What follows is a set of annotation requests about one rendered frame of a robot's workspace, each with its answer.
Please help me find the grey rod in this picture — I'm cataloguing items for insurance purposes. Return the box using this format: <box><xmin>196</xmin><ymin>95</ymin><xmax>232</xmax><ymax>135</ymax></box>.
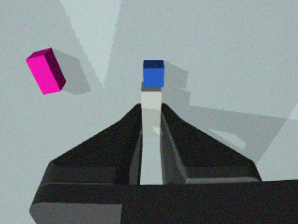
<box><xmin>141</xmin><ymin>82</ymin><xmax>162</xmax><ymax>138</ymax></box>

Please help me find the small blue block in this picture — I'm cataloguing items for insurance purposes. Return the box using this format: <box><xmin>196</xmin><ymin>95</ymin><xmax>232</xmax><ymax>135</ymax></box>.
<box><xmin>143</xmin><ymin>60</ymin><xmax>164</xmax><ymax>87</ymax></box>

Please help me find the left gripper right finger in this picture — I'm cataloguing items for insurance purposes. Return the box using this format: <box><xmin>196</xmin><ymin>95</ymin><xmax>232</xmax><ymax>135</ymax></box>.
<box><xmin>160</xmin><ymin>103</ymin><xmax>262</xmax><ymax>184</ymax></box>

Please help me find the magenta block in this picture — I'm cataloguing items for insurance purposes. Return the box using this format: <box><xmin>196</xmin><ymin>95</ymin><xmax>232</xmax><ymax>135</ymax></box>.
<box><xmin>26</xmin><ymin>48</ymin><xmax>66</xmax><ymax>95</ymax></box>

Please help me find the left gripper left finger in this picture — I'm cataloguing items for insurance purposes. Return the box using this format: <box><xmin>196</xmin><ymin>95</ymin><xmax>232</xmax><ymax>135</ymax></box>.
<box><xmin>40</xmin><ymin>103</ymin><xmax>143</xmax><ymax>185</ymax></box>

